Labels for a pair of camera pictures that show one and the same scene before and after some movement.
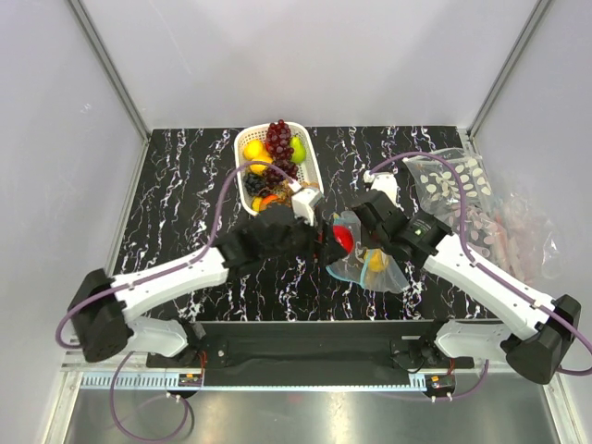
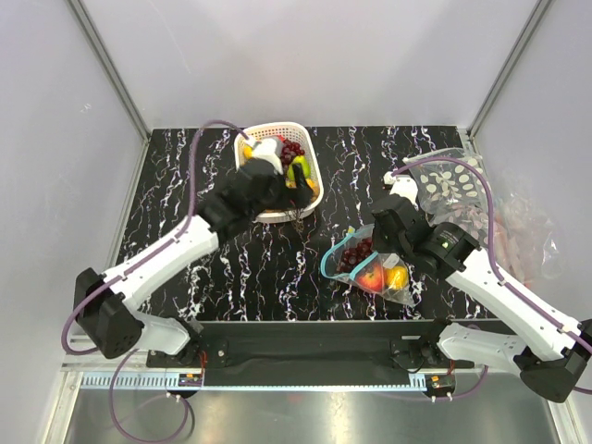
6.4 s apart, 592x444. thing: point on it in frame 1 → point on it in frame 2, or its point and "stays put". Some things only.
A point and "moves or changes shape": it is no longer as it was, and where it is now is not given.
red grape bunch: x=280 y=148 → x=352 y=254
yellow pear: x=375 y=258 → x=396 y=277
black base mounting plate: x=311 y=345 stays put
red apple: x=344 y=236 → x=372 y=278
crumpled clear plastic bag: x=525 y=241 stays put
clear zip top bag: x=370 y=269 moves or changes shape
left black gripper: x=323 y=249 → x=293 y=198
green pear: x=299 y=150 → x=304 y=165
